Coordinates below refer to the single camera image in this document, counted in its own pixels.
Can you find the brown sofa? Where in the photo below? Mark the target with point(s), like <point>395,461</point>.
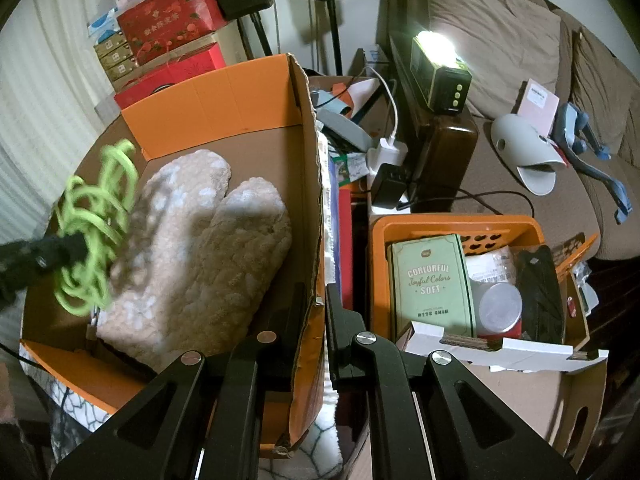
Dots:
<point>506,42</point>

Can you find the red collection box lower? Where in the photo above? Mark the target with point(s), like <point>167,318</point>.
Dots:
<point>194,64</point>

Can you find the white slipper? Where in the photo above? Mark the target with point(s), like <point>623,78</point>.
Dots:
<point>531,157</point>

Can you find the stacked small gold boxes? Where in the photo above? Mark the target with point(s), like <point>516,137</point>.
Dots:
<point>115,56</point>

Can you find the patterned white blanket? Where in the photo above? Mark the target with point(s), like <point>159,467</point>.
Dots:
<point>317,456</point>

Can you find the dark brown side table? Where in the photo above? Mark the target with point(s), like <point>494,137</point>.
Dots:
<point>440,147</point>

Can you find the black pouch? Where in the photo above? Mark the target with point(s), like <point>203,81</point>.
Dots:
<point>542,316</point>

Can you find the green tissue box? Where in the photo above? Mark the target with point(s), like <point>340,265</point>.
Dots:
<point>430,284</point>

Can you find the beige fuzzy socks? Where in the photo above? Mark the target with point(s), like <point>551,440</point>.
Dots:
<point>198,259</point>

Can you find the red gift box upper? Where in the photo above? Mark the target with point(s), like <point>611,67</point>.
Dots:
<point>155,27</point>

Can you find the white charger adapter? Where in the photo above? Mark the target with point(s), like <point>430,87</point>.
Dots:
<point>386,153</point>

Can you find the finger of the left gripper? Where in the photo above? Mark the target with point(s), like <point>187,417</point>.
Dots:
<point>24,262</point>

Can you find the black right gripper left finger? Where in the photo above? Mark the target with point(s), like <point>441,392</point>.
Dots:
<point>208,417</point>

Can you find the black charger adapter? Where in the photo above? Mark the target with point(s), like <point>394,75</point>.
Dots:
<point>389,184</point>

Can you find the orange cardboard box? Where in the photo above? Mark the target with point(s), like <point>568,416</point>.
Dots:
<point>258,116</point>

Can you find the white round lid jar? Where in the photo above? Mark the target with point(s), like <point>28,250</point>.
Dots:
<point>498,307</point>

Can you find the brown cardboard box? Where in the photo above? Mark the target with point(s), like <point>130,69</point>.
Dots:
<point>557,390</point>

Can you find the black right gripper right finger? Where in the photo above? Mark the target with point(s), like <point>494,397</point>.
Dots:
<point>429,416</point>

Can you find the person hand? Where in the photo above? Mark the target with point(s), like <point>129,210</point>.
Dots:
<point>7,405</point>

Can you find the pink booklet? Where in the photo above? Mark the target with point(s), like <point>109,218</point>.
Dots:
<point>538,106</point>

